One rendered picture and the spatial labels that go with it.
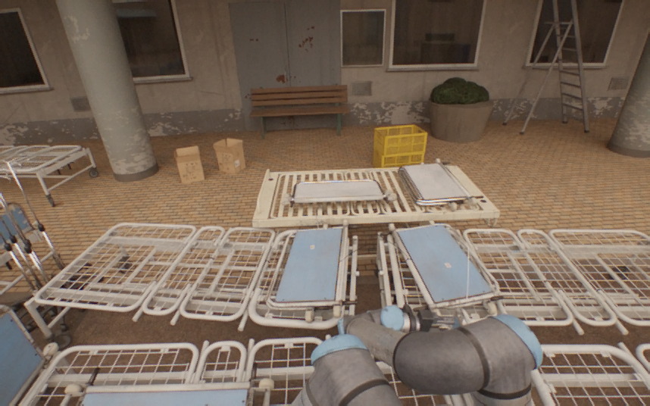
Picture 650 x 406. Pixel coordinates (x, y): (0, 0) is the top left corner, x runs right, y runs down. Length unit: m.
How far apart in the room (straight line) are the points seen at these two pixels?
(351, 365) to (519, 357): 0.31
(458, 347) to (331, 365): 0.24
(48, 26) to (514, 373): 7.90
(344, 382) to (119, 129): 4.76
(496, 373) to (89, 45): 4.93
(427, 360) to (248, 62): 6.22
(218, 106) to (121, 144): 2.34
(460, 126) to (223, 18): 4.46
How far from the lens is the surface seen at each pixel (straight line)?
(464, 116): 5.88
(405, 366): 0.72
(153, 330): 2.78
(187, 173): 4.82
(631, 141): 6.81
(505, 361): 0.73
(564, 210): 4.45
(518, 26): 7.58
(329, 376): 0.70
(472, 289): 2.04
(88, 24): 5.00
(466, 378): 0.69
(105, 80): 5.03
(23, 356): 2.10
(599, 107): 9.08
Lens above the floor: 1.89
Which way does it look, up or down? 29 degrees down
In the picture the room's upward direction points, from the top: 2 degrees counter-clockwise
